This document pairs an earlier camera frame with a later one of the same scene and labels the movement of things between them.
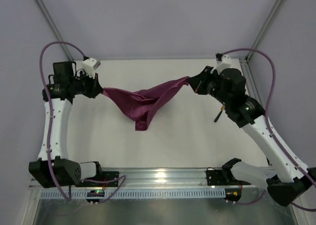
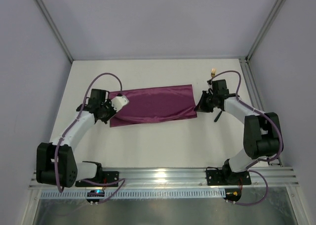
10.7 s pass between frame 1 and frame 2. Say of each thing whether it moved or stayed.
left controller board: stayed
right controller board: stayed
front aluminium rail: stayed
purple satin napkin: moved
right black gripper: moved
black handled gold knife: stayed
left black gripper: moved
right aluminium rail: stayed
